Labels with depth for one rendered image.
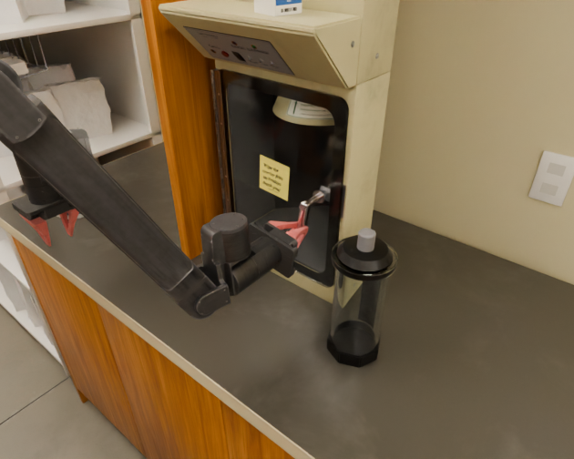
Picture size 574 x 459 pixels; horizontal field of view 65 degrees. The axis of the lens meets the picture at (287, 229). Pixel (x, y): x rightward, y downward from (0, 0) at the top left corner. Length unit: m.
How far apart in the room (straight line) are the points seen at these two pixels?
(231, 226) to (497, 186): 0.71
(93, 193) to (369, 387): 0.56
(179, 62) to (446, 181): 0.70
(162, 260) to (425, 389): 0.51
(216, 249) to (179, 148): 0.36
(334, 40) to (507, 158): 0.61
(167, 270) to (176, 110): 0.42
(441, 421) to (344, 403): 0.16
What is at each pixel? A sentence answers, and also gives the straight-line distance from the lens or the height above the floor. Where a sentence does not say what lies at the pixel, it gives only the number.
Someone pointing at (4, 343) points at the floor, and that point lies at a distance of 2.53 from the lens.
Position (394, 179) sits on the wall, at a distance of 1.28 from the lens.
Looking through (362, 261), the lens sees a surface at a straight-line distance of 0.72.
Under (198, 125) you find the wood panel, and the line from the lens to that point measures 1.00.
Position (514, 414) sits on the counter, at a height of 0.94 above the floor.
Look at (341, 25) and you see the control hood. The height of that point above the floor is 1.50.
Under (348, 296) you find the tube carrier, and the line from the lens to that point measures 0.76.
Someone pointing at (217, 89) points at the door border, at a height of 1.35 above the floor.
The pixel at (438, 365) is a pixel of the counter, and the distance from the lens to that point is 0.91.
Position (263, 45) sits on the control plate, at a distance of 0.72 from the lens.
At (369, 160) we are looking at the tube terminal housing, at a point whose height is 1.26.
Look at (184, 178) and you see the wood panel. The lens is 1.01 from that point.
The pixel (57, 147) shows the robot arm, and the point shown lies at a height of 1.42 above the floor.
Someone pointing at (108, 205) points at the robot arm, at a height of 1.34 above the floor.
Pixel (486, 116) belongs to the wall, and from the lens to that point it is 1.13.
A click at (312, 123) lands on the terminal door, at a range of 0.79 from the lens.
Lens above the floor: 1.62
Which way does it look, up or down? 34 degrees down
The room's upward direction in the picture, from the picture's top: straight up
